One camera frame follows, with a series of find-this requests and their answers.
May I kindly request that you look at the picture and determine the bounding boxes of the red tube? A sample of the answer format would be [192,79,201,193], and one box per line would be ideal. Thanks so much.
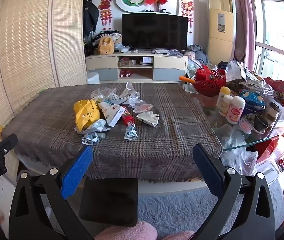
[120,106,135,125]

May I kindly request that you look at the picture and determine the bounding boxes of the stacked brown cups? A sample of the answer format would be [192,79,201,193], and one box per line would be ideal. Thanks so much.
[253,102,281,133]

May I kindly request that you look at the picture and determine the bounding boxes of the red flower ornament vase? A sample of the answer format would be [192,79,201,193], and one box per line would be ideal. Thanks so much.
[144,0,169,12]

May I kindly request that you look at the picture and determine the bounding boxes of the yellow plush toy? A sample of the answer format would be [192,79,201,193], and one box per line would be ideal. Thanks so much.
[97,36,115,55]

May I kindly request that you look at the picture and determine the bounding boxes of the window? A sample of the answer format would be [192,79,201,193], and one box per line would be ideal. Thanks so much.
[249,0,284,90]

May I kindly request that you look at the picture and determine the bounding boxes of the translucent plastic bag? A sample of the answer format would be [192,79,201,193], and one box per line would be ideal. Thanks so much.
[222,130,258,175]

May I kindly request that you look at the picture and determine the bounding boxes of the bamboo folding screen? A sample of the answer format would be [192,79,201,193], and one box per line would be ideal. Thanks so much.
[0,0,87,140]

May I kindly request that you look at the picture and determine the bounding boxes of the black hanging jacket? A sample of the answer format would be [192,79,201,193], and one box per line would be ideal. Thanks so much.
[83,0,99,34]

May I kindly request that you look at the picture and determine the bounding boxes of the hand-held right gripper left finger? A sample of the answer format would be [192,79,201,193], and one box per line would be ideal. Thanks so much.
[8,145,94,240]

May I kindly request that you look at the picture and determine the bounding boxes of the cream grey television stand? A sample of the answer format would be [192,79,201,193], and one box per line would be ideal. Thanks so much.
[85,51,189,83]

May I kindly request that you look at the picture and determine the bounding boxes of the pink curtain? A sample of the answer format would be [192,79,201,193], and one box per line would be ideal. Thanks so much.
[233,0,256,68]

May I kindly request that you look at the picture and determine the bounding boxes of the pile of clothes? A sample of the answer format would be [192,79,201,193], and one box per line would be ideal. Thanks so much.
[186,44,211,67]

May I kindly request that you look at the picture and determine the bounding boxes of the red snack bag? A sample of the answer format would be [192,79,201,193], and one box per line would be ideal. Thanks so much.
[265,77,284,109]

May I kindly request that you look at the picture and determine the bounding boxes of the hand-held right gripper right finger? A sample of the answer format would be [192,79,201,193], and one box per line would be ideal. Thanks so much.
[193,144,276,240]

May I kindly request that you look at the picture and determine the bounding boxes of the grey plaid blanket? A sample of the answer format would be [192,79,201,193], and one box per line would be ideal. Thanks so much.
[1,81,223,183]

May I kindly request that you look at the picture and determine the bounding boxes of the red openwork basket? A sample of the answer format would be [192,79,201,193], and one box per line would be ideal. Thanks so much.
[193,65,227,97]

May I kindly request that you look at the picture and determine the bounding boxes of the yellow crumpled wrapper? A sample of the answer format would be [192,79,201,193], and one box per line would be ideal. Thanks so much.
[73,99,100,132]

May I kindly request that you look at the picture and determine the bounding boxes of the yellow cap white bottle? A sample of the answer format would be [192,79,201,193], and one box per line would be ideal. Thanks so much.
[216,86,231,109]

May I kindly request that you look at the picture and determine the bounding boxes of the black television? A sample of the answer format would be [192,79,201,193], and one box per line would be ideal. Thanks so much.
[121,12,188,52]

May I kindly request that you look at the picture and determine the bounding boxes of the white crumpled paper box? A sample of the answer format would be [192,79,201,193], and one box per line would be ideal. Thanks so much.
[136,110,160,127]

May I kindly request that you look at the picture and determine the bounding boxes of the blue white crumpled wrapper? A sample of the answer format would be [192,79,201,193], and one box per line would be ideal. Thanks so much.
[124,124,139,140]

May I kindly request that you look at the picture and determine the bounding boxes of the red hanging wall ornament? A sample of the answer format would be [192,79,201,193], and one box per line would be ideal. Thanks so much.
[179,0,194,34]
[98,0,114,30]

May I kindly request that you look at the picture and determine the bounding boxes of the white carton with red dot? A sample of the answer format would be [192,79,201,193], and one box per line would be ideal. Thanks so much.
[97,101,125,127]

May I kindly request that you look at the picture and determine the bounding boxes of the white green-print wrapper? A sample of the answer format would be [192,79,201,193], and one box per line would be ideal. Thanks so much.
[87,119,111,133]

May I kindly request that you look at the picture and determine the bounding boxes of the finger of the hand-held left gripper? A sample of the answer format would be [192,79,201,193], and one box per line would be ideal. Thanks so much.
[0,134,18,160]

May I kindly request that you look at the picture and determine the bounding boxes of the clear plastic bag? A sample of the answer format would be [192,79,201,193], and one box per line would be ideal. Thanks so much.
[90,84,116,102]

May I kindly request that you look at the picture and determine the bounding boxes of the cream standing air conditioner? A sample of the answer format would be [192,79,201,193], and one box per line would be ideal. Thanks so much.
[208,0,237,60]

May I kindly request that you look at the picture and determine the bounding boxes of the grey shaggy rug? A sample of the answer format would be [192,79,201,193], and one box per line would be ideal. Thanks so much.
[137,180,284,240]

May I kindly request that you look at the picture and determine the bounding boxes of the white crumpled printed wrapper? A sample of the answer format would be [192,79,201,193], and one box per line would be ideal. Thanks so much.
[107,81,141,105]

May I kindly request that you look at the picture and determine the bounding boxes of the light blue crumpled wrapper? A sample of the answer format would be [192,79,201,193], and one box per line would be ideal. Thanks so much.
[81,131,106,145]

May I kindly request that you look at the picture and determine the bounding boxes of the pink label white bottle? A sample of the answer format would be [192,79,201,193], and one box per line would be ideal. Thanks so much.
[226,96,246,125]

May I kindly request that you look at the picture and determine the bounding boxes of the pink fleece pants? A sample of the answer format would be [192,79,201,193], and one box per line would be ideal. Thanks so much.
[97,221,195,240]

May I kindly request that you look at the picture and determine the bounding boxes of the small white bottle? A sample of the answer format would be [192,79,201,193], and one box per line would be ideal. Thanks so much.
[219,94,233,117]

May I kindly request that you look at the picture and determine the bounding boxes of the pink hairbrush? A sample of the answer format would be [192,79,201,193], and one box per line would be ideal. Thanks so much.
[238,120,252,135]

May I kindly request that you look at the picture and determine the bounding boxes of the pink round film lid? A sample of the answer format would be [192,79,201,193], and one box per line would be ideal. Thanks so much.
[133,103,154,113]

